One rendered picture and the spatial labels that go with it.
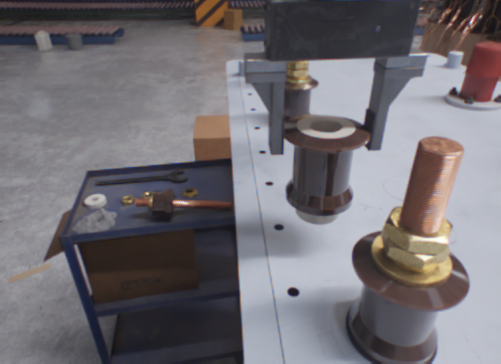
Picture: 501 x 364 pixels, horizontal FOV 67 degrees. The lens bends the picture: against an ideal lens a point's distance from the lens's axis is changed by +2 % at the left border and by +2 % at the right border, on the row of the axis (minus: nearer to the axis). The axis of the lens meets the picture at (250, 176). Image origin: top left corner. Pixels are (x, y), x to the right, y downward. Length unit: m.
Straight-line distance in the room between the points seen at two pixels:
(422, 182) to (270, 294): 0.22
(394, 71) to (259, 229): 0.26
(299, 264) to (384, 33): 0.27
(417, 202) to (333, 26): 0.17
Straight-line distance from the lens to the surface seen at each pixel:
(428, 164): 0.29
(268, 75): 0.36
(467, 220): 0.61
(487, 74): 1.03
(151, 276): 1.55
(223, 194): 1.47
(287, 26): 0.35
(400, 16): 0.38
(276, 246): 0.49
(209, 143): 1.84
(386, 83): 0.40
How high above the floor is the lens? 1.69
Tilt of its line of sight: 31 degrees down
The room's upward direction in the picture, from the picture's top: 1 degrees counter-clockwise
